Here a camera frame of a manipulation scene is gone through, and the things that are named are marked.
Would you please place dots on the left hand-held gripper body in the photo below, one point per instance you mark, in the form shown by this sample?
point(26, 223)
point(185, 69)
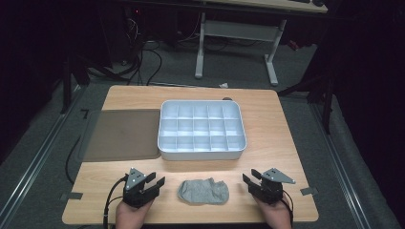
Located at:
point(135, 187)

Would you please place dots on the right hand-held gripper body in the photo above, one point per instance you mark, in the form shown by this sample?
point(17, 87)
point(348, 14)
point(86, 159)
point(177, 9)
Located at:
point(270, 189)

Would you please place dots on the grey sock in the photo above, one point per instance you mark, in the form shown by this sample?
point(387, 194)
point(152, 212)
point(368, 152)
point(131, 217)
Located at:
point(202, 192)

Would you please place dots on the person's right hand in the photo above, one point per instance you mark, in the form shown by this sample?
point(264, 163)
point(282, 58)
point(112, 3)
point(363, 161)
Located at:
point(277, 216)

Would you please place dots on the person's left hand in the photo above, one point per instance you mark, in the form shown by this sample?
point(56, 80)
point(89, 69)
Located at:
point(130, 218)

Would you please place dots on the grey tape strip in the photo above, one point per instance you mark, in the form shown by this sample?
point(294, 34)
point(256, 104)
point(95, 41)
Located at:
point(72, 196)
point(309, 191)

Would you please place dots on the brown flat lid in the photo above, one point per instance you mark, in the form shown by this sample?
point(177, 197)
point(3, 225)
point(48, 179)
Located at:
point(124, 135)

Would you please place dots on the white compartment box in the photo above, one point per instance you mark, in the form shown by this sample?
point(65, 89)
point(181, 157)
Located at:
point(202, 156)

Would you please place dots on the small dark round object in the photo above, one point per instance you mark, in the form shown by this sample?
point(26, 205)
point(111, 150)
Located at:
point(227, 98)

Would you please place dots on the black tape corner mark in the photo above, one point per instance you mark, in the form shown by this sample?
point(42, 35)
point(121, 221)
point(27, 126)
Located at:
point(85, 112)

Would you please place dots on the white paper scrap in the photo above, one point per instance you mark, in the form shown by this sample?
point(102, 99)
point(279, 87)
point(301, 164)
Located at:
point(223, 85)

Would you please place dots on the black stand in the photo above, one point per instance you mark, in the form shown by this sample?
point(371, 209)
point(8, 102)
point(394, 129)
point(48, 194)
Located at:
point(66, 86)
point(326, 105)

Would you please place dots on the white-framed desk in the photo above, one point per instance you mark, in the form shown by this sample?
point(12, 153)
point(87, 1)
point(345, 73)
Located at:
point(238, 30)

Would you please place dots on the metal floor rail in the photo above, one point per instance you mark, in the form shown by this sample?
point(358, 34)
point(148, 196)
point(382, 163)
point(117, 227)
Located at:
point(35, 165)
point(340, 165)

